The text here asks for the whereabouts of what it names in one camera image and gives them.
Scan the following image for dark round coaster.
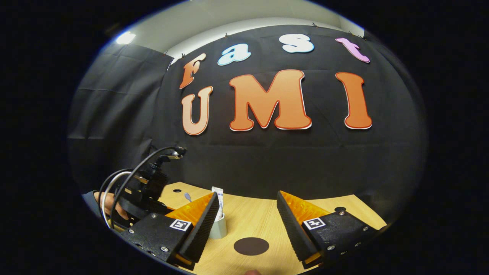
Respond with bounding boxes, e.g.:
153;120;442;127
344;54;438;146
233;237;270;256

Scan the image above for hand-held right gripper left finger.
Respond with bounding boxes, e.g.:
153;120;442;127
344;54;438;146
120;192;220;271

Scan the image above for grey cable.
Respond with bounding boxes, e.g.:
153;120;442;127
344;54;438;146
100;170;132;228

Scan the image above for grey cup with wooden handle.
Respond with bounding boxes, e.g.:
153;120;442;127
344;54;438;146
208;212;228;240

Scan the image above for black cable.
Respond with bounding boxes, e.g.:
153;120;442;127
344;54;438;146
110;146;180;230

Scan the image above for white toothpaste tube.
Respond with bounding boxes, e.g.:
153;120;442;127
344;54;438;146
211;186;225;222

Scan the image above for black backdrop cloth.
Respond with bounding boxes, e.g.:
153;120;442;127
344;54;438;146
67;25;428;214

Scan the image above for ceiling light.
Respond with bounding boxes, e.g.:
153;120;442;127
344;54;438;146
116;31;136;45

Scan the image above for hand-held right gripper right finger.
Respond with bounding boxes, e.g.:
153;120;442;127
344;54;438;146
277;191;379;270

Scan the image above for wooden desktop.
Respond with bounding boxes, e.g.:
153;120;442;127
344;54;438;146
115;181;388;275

